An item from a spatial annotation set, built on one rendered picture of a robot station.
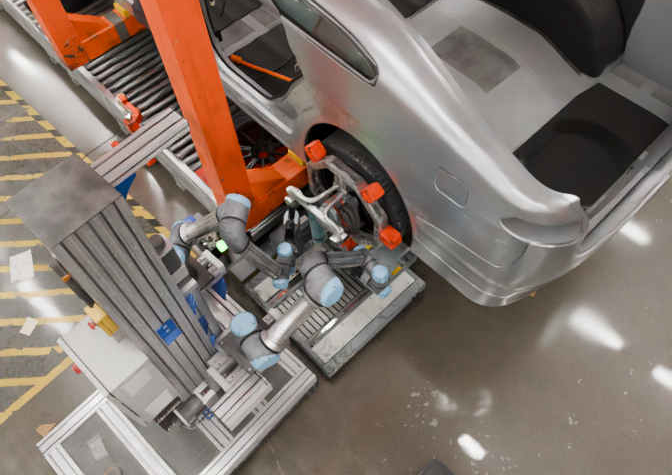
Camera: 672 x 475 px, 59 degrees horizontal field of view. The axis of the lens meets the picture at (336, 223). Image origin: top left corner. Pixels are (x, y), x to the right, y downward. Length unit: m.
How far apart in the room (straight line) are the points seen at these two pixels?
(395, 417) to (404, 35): 2.10
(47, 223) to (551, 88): 2.75
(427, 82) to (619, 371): 2.22
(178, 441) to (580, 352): 2.34
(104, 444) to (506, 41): 3.15
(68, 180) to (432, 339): 2.42
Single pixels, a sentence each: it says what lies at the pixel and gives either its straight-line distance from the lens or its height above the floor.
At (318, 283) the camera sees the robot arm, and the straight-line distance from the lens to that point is 2.43.
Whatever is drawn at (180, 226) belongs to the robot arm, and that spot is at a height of 1.07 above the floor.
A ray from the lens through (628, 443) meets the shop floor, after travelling 3.79.
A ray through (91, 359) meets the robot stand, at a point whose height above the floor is 1.23.
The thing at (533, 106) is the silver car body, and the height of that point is 0.93.
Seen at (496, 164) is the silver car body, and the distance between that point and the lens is 2.28.
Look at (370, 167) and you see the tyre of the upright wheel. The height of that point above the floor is 1.16.
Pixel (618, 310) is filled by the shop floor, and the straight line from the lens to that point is 4.06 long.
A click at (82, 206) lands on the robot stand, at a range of 1.88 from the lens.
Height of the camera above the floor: 3.43
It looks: 58 degrees down
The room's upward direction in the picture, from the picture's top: 5 degrees counter-clockwise
